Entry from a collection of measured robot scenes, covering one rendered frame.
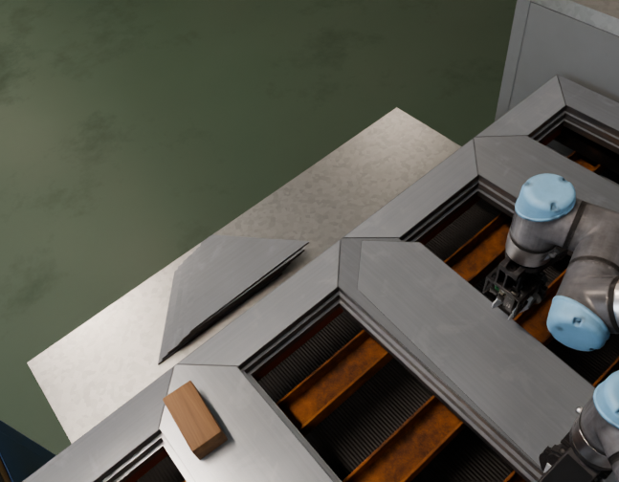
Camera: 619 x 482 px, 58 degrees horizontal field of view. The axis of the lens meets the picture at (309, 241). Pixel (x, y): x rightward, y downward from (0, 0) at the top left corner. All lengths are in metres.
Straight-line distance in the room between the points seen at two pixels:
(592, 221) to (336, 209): 0.75
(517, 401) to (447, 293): 0.25
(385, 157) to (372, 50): 1.78
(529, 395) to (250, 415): 0.50
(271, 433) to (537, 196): 0.60
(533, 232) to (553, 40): 0.89
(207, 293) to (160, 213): 1.35
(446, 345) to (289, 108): 2.06
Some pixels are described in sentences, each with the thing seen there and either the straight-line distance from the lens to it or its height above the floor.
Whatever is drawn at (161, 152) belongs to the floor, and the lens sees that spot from 2.94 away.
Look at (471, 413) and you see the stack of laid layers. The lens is 1.09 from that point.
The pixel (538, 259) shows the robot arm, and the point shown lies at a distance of 0.95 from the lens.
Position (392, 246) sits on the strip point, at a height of 0.87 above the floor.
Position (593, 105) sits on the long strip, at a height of 0.87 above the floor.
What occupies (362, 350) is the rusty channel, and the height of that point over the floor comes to 0.68.
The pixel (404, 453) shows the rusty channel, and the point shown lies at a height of 0.68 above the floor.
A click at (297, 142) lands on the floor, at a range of 2.78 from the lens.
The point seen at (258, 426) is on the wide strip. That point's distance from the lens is 1.07.
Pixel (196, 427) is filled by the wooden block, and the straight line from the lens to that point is 1.05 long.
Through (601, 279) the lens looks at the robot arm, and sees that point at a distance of 0.81.
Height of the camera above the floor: 1.86
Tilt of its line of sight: 52 degrees down
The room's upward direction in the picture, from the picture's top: 11 degrees counter-clockwise
